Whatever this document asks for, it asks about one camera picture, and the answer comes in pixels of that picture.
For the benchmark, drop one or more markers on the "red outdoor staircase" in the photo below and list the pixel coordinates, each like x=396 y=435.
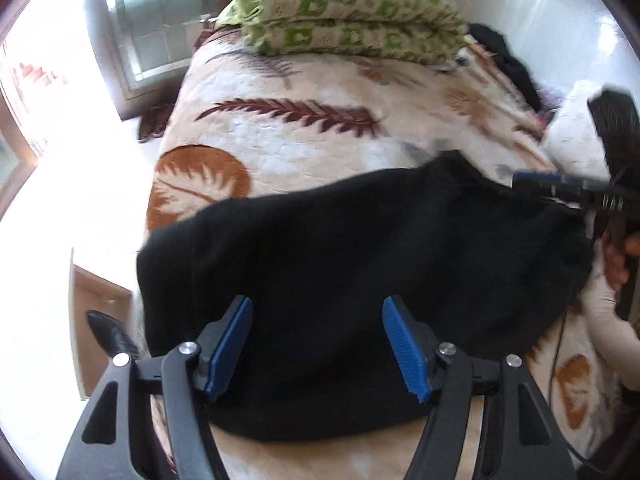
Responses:
x=42 y=75

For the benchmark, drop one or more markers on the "wooden stained glass door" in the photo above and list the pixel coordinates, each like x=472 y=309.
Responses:
x=150 y=25
x=15 y=160

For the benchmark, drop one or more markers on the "cardboard box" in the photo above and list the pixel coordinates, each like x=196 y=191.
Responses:
x=95 y=290

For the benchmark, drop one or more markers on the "person's right forearm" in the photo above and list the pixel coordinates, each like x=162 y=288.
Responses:
x=610 y=330

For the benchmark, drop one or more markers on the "pile of black clothes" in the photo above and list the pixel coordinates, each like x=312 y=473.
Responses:
x=515 y=70

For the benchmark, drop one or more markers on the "black shoe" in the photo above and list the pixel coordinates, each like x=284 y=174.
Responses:
x=112 y=335

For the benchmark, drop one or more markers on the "white floral pillow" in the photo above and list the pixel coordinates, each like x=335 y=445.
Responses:
x=570 y=130

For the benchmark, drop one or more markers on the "leaf-patterned bed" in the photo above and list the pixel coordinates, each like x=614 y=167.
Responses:
x=300 y=145

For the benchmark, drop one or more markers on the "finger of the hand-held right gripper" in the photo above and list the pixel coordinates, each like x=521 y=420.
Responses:
x=537 y=178

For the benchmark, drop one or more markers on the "brown shoe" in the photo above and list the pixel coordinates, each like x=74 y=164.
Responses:
x=155 y=122

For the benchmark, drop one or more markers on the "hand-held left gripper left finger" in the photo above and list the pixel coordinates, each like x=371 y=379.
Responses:
x=232 y=345

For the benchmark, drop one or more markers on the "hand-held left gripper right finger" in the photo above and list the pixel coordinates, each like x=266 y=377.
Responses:
x=405 y=350

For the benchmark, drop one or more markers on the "person's right hand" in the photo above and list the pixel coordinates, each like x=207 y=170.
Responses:
x=615 y=260

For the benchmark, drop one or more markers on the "folded green patterned quilt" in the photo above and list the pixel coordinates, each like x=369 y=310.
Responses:
x=350 y=10

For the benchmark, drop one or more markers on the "black pants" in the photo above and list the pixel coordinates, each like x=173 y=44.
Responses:
x=325 y=240

